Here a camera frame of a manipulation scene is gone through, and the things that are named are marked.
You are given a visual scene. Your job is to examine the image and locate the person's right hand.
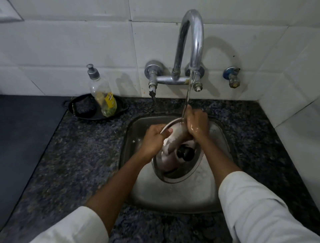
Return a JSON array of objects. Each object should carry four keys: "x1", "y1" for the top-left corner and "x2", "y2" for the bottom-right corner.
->
[{"x1": 184, "y1": 105, "x2": 211, "y2": 142}]

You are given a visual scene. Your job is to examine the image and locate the person's left hand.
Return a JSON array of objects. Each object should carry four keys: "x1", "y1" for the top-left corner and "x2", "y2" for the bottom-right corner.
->
[{"x1": 138, "y1": 124, "x2": 174, "y2": 164}]

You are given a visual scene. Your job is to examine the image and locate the steel lid with black knob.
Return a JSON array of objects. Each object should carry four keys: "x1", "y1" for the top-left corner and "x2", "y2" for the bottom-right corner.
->
[{"x1": 151, "y1": 118, "x2": 204, "y2": 184}]

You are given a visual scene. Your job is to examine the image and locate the person's left forearm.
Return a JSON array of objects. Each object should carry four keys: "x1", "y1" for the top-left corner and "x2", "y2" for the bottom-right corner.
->
[{"x1": 29, "y1": 150, "x2": 156, "y2": 243}]

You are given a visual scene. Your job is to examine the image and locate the person's right forearm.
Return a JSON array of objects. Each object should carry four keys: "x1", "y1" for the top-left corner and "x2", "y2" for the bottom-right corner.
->
[{"x1": 196, "y1": 135, "x2": 320, "y2": 243}]

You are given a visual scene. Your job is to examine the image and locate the black oval tray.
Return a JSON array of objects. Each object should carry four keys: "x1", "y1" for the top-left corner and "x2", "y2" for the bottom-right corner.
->
[{"x1": 63, "y1": 93, "x2": 130, "y2": 123}]

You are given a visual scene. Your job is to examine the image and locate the steel sink basin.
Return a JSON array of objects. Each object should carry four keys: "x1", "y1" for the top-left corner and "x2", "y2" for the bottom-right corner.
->
[{"x1": 119, "y1": 116, "x2": 234, "y2": 214}]

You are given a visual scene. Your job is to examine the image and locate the clear dish soap bottle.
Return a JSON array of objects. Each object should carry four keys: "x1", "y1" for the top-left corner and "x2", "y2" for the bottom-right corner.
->
[{"x1": 86, "y1": 64, "x2": 118, "y2": 118}]

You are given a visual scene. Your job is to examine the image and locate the dark scrubber pad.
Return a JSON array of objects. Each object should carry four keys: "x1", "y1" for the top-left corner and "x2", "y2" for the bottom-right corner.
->
[{"x1": 74, "y1": 96, "x2": 97, "y2": 117}]

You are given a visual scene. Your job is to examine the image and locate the chrome gooseneck faucet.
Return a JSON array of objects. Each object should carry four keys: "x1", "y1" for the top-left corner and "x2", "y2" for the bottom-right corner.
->
[{"x1": 144, "y1": 10, "x2": 206, "y2": 105}]

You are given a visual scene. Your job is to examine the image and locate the small wall tap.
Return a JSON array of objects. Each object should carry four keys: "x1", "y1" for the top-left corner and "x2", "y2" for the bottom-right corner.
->
[{"x1": 223, "y1": 66, "x2": 241, "y2": 89}]

